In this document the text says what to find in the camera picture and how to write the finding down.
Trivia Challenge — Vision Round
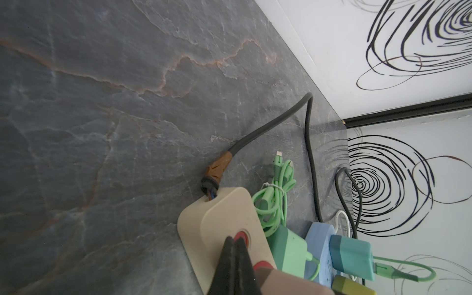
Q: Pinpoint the green USB charger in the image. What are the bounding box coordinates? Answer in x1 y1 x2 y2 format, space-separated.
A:
267 225 307 279

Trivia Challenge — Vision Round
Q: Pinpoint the yellow USB charger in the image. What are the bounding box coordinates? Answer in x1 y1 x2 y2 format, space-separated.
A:
331 275 377 295

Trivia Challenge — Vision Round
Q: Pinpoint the light green charging cable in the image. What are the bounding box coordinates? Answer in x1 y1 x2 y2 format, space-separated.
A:
251 150 322 281

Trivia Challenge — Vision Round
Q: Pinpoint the black power strip cord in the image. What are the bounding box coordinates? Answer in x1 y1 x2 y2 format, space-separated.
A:
200 91 325 224

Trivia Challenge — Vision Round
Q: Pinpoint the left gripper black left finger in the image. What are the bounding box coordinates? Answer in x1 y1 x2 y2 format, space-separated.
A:
207 237 236 295

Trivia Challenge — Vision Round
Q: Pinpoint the blue power strip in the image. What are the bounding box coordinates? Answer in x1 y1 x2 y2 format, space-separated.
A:
305 222 336 288

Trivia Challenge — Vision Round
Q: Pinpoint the dark teal USB charger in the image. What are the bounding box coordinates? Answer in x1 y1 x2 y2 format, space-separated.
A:
329 235 375 281

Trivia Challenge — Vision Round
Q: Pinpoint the beige power strip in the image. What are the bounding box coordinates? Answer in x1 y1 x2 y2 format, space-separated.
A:
177 187 277 294

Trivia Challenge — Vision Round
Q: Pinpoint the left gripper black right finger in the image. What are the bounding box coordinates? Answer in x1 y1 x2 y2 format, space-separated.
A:
234 238 261 295

